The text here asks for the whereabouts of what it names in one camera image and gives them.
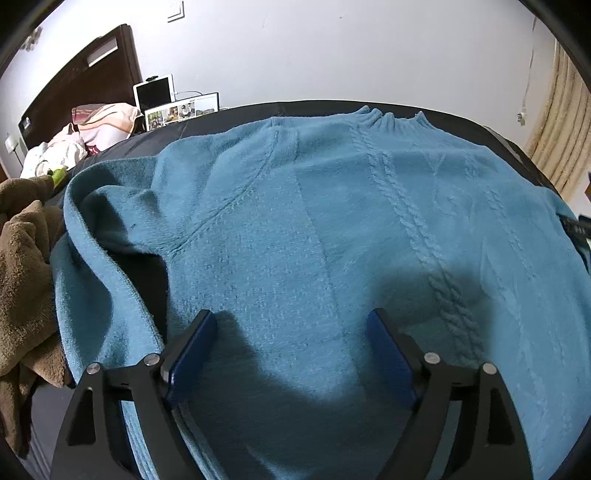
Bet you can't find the blue knitted sweater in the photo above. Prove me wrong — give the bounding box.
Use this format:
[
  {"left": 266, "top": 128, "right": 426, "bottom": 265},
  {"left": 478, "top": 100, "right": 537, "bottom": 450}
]
[{"left": 50, "top": 106, "right": 591, "bottom": 480}]

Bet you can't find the brown fleece blanket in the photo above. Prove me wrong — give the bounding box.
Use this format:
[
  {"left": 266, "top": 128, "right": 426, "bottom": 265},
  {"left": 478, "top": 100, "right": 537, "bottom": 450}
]
[{"left": 0, "top": 175, "right": 75, "bottom": 457}]

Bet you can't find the white tablet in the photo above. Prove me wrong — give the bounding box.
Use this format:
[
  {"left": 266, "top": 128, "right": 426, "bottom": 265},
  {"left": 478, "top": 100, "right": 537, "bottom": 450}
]
[{"left": 133, "top": 75, "right": 176, "bottom": 112}]

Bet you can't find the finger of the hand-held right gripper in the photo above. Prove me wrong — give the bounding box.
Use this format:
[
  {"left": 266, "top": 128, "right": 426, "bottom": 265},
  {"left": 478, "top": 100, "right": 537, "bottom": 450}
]
[{"left": 558, "top": 213, "right": 591, "bottom": 273}]

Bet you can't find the white wall cable with plug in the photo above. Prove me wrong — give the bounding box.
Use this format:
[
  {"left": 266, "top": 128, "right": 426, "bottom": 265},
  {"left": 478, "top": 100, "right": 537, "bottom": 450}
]
[{"left": 516, "top": 39, "right": 537, "bottom": 126}]

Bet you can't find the pile of white clothes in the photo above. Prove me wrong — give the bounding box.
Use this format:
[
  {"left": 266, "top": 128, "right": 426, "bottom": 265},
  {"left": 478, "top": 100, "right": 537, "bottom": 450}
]
[{"left": 21, "top": 124, "right": 88, "bottom": 178}]

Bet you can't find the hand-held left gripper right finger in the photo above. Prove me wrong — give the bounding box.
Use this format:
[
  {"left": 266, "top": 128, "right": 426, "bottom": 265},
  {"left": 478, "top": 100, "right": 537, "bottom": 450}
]
[{"left": 365, "top": 308, "right": 534, "bottom": 480}]

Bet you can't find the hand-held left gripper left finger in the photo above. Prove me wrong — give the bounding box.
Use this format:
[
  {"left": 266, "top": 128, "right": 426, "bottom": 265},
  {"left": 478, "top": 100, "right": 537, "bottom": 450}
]
[{"left": 50, "top": 309, "right": 232, "bottom": 480}]

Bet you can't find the pink pillow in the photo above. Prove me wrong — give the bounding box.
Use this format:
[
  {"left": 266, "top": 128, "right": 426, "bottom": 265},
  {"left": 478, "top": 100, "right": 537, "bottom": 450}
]
[{"left": 71, "top": 104, "right": 144, "bottom": 141}]

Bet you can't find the dark wooden headboard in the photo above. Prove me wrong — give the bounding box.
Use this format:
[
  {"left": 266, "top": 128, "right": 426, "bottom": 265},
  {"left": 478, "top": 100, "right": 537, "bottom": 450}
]
[{"left": 18, "top": 24, "right": 143, "bottom": 151}]

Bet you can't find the beige curtain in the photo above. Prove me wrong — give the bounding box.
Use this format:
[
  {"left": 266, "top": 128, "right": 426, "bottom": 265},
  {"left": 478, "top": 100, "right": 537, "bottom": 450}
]
[{"left": 524, "top": 41, "right": 591, "bottom": 204}]

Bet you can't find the flat screen showing photos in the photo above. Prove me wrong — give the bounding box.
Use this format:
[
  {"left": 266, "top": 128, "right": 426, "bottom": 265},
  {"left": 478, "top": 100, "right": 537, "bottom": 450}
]
[{"left": 144, "top": 93, "right": 221, "bottom": 131}]

